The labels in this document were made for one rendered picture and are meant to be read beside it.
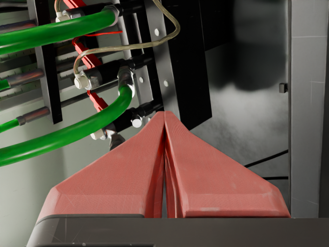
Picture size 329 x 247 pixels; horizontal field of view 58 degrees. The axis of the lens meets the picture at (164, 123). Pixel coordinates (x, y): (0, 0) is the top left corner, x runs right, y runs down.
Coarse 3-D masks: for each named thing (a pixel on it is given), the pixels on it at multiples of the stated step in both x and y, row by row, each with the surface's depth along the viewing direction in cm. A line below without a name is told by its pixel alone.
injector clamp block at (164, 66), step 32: (128, 0) 46; (160, 0) 41; (192, 0) 45; (224, 0) 50; (160, 32) 44; (192, 32) 47; (224, 32) 52; (160, 64) 47; (192, 64) 48; (160, 96) 53; (192, 96) 50; (192, 128) 51
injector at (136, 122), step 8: (144, 104) 49; (152, 104) 50; (160, 104) 51; (128, 112) 47; (136, 112) 47; (144, 112) 49; (152, 112) 50; (120, 120) 45; (128, 120) 46; (136, 120) 45; (112, 128) 44; (120, 128) 46; (104, 136) 44
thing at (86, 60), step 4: (76, 44) 45; (80, 44) 45; (76, 48) 45; (80, 48) 44; (84, 48) 44; (88, 48) 44; (80, 52) 44; (84, 56) 44; (88, 56) 43; (92, 56) 44; (84, 60) 44; (88, 60) 43; (92, 60) 43; (96, 60) 43; (88, 64) 43; (92, 64) 43; (96, 64) 43; (100, 64) 43
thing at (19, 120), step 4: (20, 116) 56; (12, 120) 55; (16, 120) 55; (20, 120) 55; (0, 124) 54; (4, 124) 54; (8, 124) 54; (12, 124) 54; (16, 124) 55; (20, 124) 55; (0, 128) 53; (4, 128) 54; (8, 128) 54; (0, 132) 53
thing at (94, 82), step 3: (90, 75) 41; (93, 78) 39; (96, 78) 39; (90, 81) 39; (93, 81) 39; (96, 81) 39; (90, 84) 39; (93, 84) 39; (96, 84) 39; (93, 87) 39; (96, 87) 40
